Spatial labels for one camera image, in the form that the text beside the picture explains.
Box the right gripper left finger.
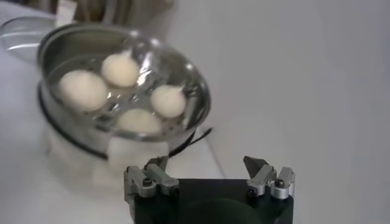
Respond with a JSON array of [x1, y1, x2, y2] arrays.
[[123, 155, 181, 203]]

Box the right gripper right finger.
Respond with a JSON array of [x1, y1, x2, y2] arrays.
[[243, 155, 296, 200]]

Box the white steamed baozi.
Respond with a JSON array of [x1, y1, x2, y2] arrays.
[[100, 53, 141, 89], [115, 108, 164, 136], [57, 69, 109, 112], [150, 84, 187, 119]]

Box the perforated steel steamer basket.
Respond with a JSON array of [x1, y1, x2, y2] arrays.
[[36, 23, 213, 144]]

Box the glass lid with white handle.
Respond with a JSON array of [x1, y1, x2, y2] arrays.
[[0, 0, 77, 65]]

